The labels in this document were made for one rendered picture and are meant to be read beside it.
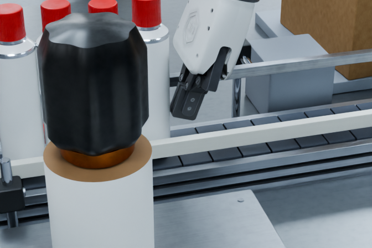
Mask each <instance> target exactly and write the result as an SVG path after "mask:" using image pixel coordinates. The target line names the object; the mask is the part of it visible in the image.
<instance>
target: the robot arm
mask: <svg viewBox="0 0 372 248"><path fill-rule="evenodd" d="M259 1H260V0H189V1H188V3H187V5H186V7H185V10H184V12H183V15H182V17H181V19H180V22H179V24H178V27H177V30H176V32H175V35H174V37H173V45H174V47H175V49H176V51H177V53H178V54H179V56H180V58H181V59H182V61H183V66H182V69H181V72H180V75H179V81H181V82H182V83H181V82H178V85H177V88H176V90H175V93H174V96H173V98H172V101H171V103H170V112H171V114H172V116H173V117H176V118H182V119H186V120H192V121H193V120H195V119H196V117H197V114H198V112H199V109H200V107H201V104H202V102H203V99H204V96H205V94H207V93H208V91H212V92H216V91H217V88H218V84H219V80H220V79H221V80H227V79H228V78H229V77H230V75H231V73H232V71H233V69H234V67H235V65H236V62H237V60H238V57H239V55H240V52H241V49H242V46H243V43H244V40H245V37H246V34H247V30H248V28H249V25H250V21H251V17H252V13H253V10H254V6H255V3H256V2H259Z"/></svg>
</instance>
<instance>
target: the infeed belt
mask: <svg viewBox="0 0 372 248"><path fill-rule="evenodd" d="M370 109H372V102H368V103H363V104H356V105H348V106H341V107H333V108H330V109H329V108H325V109H320V110H313V111H305V112H304V113H303V112H298V113H289V114H285V115H278V116H270V117H262V118H254V119H251V121H250V120H242V121H234V122H227V123H223V125H222V123H219V124H214V125H206V126H199V127H195V129H194V127H191V128H184V129H179V130H171V131H170V137H171V138H173V137H180V136H188V135H195V134H200V133H208V132H215V131H223V130H230V129H235V128H243V127H250V126H258V125H265V124H270V123H278V122H285V121H293V120H300V119H305V118H312V117H320V116H328V115H335V114H340V113H347V112H355V111H362V110H370ZM195 130H196V131H195ZM368 138H372V127H366V128H359V129H354V130H346V131H339V132H332V133H325V134H320V135H313V136H305V137H298V138H291V139H284V140H279V141H272V142H265V143H258V144H250V145H246V146H238V147H231V148H224V149H217V150H212V151H205V152H198V153H191V154H183V155H178V156H171V157H164V158H158V159H153V160H152V169H153V171H160V170H164V169H172V168H179V167H186V166H193V165H197V164H204V163H211V162H218V161H225V160H230V159H237V158H244V157H251V156H258V155H263V154H270V153H277V152H284V151H291V150H295V149H302V148H309V147H316V146H324V145H328V144H335V143H342V142H350V141H357V140H364V139H368ZM21 180H22V186H23V188H25V191H26V190H33V189H40V188H46V181H45V176H44V175H41V176H37V177H30V178H23V179H21Z"/></svg>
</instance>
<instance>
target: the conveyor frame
mask: <svg viewBox="0 0 372 248"><path fill-rule="evenodd" d="M368 102H372V99H365V100H357V101H349V102H341V103H337V104H329V105H321V106H313V107H305V108H298V109H293V110H286V111H277V112H270V113H262V114H257V115H250V116H242V117H234V118H226V119H222V120H214V121H206V122H198V123H191V124H186V125H178V126H171V127H170V130H179V129H184V128H191V127H194V129H195V127H199V126H206V125H214V124H219V123H222V125H223V123H227V122H234V121H242V120H250V121H251V119H254V118H262V117H270V116H278V115H285V114H289V113H298V112H303V113H304V112H305V111H313V110H320V109H330V108H333V107H341V106H348V105H356V104H363V103H368ZM195 131H196V130H195ZM367 174H372V138H368V139H361V140H357V141H350V142H342V143H335V144H328V145H324V146H316V147H309V148H302V149H295V150H291V151H284V152H277V153H270V154H263V155H258V156H251V157H244V158H237V159H230V160H225V161H218V162H211V163H204V164H197V165H193V166H186V167H179V168H172V169H164V170H157V171H153V205H155V204H162V203H169V202H175V201H180V200H186V199H193V198H200V197H206V196H210V195H217V194H224V193H230V192H237V191H241V190H248V189H251V190H252V192H253V193H258V192H265V191H269V190H275V189H282V188H289V187H295V186H299V185H306V184H313V183H319V182H326V181H330V180H336V179H343V178H350V177H356V176H360V175H367ZM25 193H26V196H25V197H24V202H25V208H24V210H21V211H17V214H18V223H19V226H26V225H32V224H39V223H46V222H50V220H49V209H48V198H47V188H40V189H33V190H26V191H25ZM2 229H8V224H7V216H6V213H3V214H0V230H2Z"/></svg>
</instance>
